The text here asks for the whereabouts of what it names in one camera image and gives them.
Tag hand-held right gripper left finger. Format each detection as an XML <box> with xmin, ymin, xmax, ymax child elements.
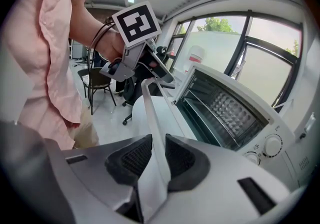
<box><xmin>44</xmin><ymin>133</ymin><xmax>154</xmax><ymax>224</ymax></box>

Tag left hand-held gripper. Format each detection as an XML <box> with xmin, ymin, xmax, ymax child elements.
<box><xmin>99</xmin><ymin>0</ymin><xmax>175</xmax><ymax>84</ymax></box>

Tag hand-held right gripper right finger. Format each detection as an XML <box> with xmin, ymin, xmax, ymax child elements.
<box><xmin>149</xmin><ymin>133</ymin><xmax>308</xmax><ymax>224</ymax></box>

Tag person's left forearm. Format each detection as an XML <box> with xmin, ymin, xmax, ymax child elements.
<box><xmin>68</xmin><ymin>0</ymin><xmax>118</xmax><ymax>51</ymax></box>

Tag small white oven knob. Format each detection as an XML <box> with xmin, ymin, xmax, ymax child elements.
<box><xmin>243</xmin><ymin>151</ymin><xmax>261</xmax><ymax>167</ymax></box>

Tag large white oven knob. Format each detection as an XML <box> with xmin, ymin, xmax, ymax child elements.
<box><xmin>264</xmin><ymin>133</ymin><xmax>284</xmax><ymax>157</ymax></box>

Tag white toaster oven body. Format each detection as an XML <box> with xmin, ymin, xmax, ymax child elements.
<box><xmin>172</xmin><ymin>63</ymin><xmax>309</xmax><ymax>192</ymax></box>

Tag person's left hand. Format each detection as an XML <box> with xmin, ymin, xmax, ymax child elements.
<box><xmin>95</xmin><ymin>28</ymin><xmax>126</xmax><ymax>62</ymax></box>

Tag white container red label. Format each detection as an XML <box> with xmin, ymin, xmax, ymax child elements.
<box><xmin>184</xmin><ymin>44</ymin><xmax>208</xmax><ymax>74</ymax></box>

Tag black office chair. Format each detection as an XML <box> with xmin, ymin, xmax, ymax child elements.
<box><xmin>121</xmin><ymin>75</ymin><xmax>151</xmax><ymax>126</ymax></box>

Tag beige trousers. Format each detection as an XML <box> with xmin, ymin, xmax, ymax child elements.
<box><xmin>66</xmin><ymin>104</ymin><xmax>101</xmax><ymax>149</ymax></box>

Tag dark metal chair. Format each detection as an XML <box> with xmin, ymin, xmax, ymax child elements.
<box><xmin>76</xmin><ymin>66</ymin><xmax>118</xmax><ymax>116</ymax></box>

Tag black framed window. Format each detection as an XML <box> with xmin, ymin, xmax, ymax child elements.
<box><xmin>171</xmin><ymin>9</ymin><xmax>305</xmax><ymax>114</ymax></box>

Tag pink shirt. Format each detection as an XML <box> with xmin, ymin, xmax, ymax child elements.
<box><xmin>4</xmin><ymin>0</ymin><xmax>106</xmax><ymax>149</ymax></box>

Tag black cable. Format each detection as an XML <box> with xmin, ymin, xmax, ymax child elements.
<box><xmin>86</xmin><ymin>21</ymin><xmax>116</xmax><ymax>75</ymax></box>

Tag white wall socket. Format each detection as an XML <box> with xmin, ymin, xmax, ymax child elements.
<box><xmin>303</xmin><ymin>112</ymin><xmax>317</xmax><ymax>134</ymax></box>

